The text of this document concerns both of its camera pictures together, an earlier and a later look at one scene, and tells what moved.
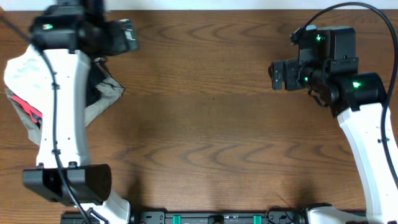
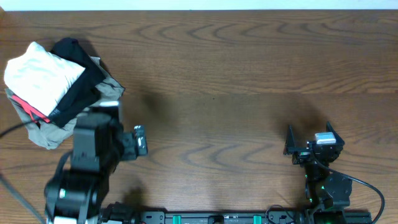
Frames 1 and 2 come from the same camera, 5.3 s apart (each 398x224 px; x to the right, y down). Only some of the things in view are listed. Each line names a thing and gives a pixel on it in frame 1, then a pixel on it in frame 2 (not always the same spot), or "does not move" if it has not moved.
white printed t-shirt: (29, 78) does not move
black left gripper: (123, 35) -> (101, 112)
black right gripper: (292, 67) -> (290, 148)
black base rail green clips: (201, 217) does not move
